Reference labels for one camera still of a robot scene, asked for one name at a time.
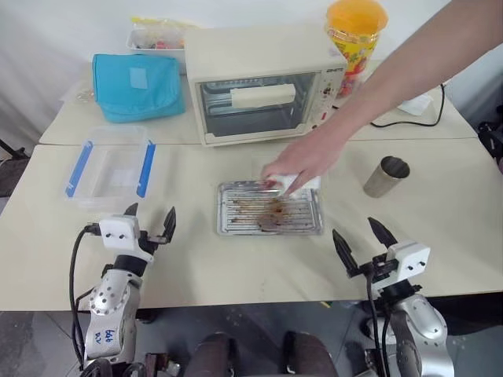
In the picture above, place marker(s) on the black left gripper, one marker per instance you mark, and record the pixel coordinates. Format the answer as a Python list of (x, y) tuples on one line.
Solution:
[(151, 240)]

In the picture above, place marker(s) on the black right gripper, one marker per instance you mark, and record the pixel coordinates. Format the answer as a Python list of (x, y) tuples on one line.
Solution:
[(379, 267)]

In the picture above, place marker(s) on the white paper tissue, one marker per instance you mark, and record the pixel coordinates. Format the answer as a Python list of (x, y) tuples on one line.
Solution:
[(288, 180)]

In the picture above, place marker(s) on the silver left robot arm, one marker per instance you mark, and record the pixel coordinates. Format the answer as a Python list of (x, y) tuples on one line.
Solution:
[(114, 298)]

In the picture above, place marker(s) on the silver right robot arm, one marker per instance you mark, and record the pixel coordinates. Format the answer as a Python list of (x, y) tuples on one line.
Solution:
[(420, 326)]

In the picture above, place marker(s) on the person's bare forearm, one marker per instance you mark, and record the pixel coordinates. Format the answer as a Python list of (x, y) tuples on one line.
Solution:
[(404, 66)]

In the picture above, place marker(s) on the stainless steel cup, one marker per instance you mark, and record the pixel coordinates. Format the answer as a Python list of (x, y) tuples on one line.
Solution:
[(383, 180)]

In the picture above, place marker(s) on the stained metal baking tray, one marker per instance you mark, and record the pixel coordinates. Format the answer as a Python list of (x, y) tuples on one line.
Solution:
[(243, 212)]

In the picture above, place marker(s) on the person's bare hand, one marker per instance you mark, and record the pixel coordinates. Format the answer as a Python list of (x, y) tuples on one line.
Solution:
[(310, 157)]

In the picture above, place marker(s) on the clear box with blue clips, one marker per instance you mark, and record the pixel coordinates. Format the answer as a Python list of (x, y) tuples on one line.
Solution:
[(108, 165)]

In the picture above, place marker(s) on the dark rounded shape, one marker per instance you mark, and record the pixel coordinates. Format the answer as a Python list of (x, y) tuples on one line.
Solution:
[(210, 355), (310, 355)]

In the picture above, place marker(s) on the blue fabric pouch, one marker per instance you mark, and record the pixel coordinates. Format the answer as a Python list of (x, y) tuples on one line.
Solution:
[(135, 88)]

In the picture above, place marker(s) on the crumpled white tissue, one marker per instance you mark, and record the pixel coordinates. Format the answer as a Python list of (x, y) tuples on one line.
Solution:
[(414, 104)]

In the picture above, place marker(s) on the black tripod leg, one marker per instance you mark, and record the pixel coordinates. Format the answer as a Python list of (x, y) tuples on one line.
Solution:
[(12, 149)]

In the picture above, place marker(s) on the black equipment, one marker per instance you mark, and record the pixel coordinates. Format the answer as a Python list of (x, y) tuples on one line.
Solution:
[(491, 141)]

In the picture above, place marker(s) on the cream toaster oven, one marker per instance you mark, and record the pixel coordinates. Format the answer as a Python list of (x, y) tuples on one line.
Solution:
[(255, 78)]

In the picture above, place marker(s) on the yellow snack packet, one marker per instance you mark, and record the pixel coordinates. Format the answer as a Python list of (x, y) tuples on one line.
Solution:
[(165, 23)]

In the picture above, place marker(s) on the orange-lidded candy jar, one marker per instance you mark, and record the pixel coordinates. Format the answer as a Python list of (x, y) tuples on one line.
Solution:
[(355, 39)]

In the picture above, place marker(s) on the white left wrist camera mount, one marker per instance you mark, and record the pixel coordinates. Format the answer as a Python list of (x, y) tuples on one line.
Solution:
[(118, 231)]

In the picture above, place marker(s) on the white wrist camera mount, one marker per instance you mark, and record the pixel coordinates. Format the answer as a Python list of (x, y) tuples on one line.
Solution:
[(118, 231), (410, 259)]

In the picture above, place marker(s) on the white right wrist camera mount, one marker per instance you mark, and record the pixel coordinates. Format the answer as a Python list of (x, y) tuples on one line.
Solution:
[(410, 259)]

